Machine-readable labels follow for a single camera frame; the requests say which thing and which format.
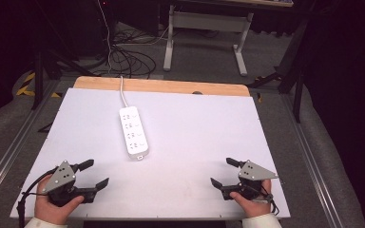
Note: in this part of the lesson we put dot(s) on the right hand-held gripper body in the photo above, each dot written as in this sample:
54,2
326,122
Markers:
253,173

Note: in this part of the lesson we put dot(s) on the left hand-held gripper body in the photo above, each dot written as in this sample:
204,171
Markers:
60,179

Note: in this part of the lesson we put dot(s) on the person's right hand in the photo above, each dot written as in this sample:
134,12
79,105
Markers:
256,207

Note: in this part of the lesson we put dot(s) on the person's left hand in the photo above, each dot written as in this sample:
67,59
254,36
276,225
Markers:
49,212

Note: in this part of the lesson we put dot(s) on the white table cover board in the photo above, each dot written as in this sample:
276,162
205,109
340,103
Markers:
187,142

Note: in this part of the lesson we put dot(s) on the white power strip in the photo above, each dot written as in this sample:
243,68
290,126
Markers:
133,133

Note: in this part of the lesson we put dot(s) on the yellow black floor tape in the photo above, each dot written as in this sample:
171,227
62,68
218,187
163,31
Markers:
25,88

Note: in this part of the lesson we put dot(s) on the black metal stand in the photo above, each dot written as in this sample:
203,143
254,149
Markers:
39,76
297,72

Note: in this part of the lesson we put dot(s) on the dark computer tower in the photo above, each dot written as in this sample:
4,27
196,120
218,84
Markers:
96,25

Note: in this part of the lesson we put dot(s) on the aluminium floor rail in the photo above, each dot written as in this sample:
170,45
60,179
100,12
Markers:
310,158
9,148

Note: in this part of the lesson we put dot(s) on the white metal desk frame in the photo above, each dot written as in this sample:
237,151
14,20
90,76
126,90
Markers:
207,20

